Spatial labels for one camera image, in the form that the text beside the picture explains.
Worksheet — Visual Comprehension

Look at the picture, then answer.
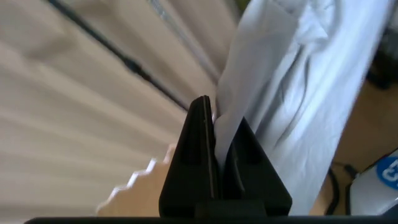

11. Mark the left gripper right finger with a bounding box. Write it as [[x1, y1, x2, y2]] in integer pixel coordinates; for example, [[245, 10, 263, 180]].
[[220, 117, 293, 217]]

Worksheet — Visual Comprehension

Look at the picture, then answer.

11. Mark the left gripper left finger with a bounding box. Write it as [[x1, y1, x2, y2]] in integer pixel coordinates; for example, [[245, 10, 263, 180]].
[[158, 95, 220, 218]]

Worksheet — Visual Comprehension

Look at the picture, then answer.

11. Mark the black cable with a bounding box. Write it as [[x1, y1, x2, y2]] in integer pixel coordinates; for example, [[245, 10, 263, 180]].
[[325, 161, 358, 216]]

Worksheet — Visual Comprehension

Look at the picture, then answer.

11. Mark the black clothes rack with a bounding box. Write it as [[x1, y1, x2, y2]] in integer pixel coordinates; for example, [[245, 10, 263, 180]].
[[46, 0, 191, 112]]

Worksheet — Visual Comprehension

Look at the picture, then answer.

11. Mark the pale grey garment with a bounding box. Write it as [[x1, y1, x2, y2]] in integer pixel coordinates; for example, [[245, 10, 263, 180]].
[[213, 0, 396, 216]]

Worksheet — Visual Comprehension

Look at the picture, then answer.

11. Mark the beige curtain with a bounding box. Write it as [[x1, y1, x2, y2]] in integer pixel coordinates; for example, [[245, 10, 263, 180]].
[[0, 0, 243, 220]]

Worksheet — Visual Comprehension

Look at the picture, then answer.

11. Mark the metal curtain wand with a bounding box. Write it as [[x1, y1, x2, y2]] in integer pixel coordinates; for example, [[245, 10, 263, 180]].
[[147, 0, 222, 84]]

